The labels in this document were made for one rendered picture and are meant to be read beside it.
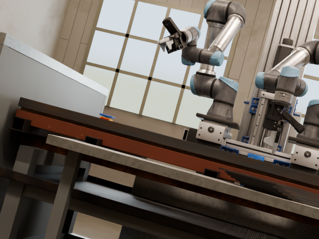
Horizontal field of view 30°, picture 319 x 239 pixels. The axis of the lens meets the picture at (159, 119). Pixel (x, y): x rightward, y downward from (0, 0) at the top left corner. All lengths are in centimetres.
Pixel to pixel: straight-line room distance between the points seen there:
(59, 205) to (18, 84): 57
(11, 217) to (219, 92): 142
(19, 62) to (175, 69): 420
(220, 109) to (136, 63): 339
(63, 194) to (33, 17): 433
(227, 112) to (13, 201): 137
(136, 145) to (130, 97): 432
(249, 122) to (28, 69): 144
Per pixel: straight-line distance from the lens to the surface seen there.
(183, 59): 304
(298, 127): 245
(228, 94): 322
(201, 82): 327
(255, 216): 288
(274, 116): 244
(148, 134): 215
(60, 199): 201
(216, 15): 328
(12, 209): 232
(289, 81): 246
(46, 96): 262
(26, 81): 241
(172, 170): 180
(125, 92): 649
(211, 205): 290
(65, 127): 224
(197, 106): 630
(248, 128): 339
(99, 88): 323
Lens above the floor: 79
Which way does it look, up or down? 3 degrees up
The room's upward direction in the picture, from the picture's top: 15 degrees clockwise
